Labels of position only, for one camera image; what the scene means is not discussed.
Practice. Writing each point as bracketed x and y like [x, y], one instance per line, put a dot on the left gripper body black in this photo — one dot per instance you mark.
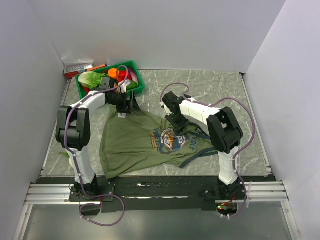
[120, 100]

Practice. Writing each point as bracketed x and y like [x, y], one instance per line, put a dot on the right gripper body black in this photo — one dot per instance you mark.
[177, 121]

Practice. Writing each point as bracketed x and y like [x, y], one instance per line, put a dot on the olive green tank top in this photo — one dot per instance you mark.
[141, 140]

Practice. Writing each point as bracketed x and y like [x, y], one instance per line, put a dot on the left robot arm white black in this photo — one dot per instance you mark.
[73, 129]

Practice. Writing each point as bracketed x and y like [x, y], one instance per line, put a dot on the green toy pepper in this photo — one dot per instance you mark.
[130, 85]

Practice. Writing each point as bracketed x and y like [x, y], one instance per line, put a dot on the purple toy eggplant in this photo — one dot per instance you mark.
[134, 77]

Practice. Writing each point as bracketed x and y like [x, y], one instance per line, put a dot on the red toy pepper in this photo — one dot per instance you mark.
[123, 75]

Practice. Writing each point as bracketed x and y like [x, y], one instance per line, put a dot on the orange toy fruit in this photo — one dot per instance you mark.
[113, 73]

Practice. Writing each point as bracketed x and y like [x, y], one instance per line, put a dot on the toy lettuce head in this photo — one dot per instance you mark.
[90, 79]

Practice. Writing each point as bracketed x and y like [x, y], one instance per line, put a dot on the red white carton box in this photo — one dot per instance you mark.
[74, 69]

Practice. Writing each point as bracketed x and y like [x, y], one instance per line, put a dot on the white toy radish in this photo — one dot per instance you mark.
[65, 154]

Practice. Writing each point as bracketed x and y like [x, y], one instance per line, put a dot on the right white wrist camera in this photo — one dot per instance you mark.
[167, 110]

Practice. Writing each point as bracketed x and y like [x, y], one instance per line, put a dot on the aluminium rail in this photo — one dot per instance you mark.
[55, 194]

